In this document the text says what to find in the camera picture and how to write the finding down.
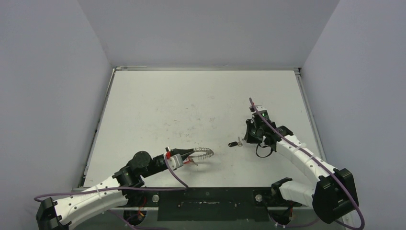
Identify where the red tagged key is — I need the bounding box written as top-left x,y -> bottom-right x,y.
184,156 -> 198,166

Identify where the metal key organizer disc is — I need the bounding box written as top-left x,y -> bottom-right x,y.
189,147 -> 214,162

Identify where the black tagged key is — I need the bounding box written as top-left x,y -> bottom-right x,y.
228,137 -> 243,147

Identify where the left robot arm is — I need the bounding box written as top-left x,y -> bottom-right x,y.
36,149 -> 197,230

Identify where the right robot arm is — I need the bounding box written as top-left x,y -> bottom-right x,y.
243,106 -> 359,224

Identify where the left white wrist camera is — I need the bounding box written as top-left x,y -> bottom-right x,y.
163,147 -> 184,170

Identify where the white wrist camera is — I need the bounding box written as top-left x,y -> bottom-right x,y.
249,103 -> 266,113
163,147 -> 184,170

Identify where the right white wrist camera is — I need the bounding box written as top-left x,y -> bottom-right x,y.
249,103 -> 266,113

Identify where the aluminium frame rail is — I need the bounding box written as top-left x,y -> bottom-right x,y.
66,186 -> 352,211

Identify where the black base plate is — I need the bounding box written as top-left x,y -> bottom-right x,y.
123,187 -> 301,225

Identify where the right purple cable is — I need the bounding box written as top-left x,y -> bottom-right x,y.
248,97 -> 366,230

